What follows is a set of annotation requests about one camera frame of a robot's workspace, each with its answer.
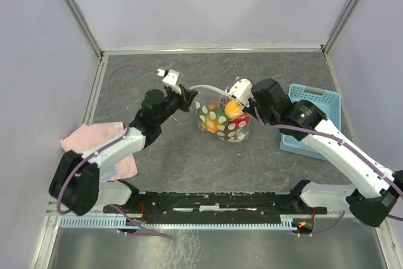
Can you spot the pink cloth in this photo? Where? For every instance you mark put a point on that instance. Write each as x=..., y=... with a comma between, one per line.
x=88, y=137

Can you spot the yellow fruit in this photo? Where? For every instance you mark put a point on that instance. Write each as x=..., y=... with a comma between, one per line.
x=233, y=109

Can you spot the light blue plastic basket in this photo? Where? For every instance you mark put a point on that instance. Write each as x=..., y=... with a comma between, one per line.
x=327, y=101

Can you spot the light blue cable duct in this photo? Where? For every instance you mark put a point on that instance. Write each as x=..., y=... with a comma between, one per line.
x=120, y=222

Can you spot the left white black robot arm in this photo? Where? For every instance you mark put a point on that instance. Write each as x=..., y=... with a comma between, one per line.
x=77, y=184

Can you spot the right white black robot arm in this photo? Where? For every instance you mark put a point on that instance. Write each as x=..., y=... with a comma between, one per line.
x=374, y=189

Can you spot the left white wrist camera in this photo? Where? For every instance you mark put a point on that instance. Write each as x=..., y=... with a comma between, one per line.
x=170, y=78

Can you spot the clear polka dot zip bag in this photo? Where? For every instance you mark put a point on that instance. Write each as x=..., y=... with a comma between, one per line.
x=209, y=97

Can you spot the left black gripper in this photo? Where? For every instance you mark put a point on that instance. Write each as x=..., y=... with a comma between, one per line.
x=182, y=107

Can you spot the green round fruit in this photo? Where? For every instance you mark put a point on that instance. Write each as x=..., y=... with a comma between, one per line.
x=218, y=114

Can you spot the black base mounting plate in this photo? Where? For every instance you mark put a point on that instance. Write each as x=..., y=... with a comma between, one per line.
x=215, y=208

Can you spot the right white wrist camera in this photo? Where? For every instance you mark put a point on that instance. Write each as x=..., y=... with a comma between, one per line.
x=240, y=89

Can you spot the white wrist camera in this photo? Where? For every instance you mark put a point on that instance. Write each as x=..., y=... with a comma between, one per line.
x=170, y=78
x=240, y=89

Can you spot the red round apple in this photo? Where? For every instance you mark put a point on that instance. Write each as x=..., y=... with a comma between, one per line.
x=240, y=122

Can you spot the orange round fruit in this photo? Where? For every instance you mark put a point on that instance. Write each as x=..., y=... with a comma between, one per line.
x=212, y=126

